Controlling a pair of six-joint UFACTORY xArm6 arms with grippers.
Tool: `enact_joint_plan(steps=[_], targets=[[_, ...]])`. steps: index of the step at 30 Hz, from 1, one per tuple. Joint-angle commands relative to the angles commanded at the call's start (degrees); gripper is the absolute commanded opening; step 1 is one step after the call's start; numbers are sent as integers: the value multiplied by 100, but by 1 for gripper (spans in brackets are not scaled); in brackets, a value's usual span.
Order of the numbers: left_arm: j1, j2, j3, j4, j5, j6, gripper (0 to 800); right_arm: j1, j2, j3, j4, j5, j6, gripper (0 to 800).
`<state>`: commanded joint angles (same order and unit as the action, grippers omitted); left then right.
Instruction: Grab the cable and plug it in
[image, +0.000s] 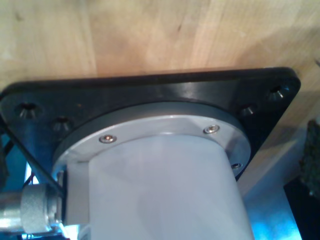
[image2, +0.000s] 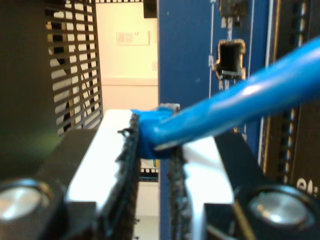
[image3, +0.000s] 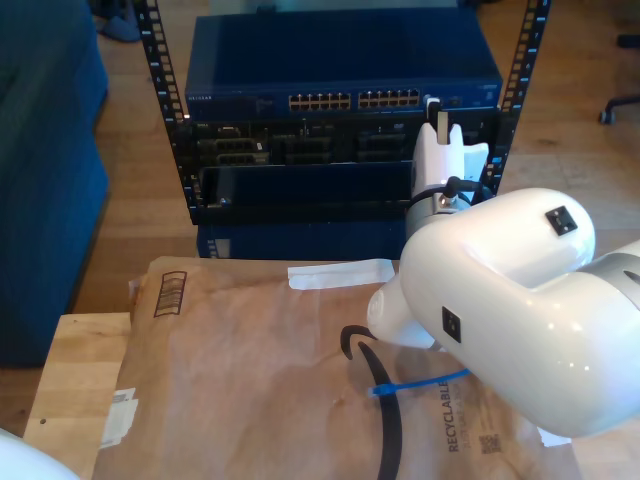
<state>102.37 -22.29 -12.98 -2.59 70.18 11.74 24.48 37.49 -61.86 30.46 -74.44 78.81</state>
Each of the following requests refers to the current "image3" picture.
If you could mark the black rack server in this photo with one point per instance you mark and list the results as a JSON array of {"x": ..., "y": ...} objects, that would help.
[{"x": 280, "y": 145}]

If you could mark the black empty rack tray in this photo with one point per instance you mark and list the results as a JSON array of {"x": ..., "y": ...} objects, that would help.
[{"x": 280, "y": 190}]

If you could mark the dark blue base box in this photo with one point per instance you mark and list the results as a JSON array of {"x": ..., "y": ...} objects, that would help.
[{"x": 280, "y": 240}]

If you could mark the black office chair base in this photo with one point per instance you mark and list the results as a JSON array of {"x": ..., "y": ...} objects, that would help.
[{"x": 620, "y": 102}]

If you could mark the brown paper mailer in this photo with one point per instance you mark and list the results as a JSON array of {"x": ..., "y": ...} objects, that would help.
[{"x": 225, "y": 375}]

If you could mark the grey slipper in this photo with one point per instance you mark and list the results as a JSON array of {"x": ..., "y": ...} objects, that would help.
[{"x": 120, "y": 30}]

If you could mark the blue sofa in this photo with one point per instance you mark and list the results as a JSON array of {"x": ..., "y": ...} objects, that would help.
[{"x": 45, "y": 200}]

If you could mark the blue network switch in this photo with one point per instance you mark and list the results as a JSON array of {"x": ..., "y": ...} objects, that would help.
[{"x": 300, "y": 60}]

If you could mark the black server rack frame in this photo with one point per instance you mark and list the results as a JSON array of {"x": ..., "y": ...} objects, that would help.
[{"x": 160, "y": 75}]

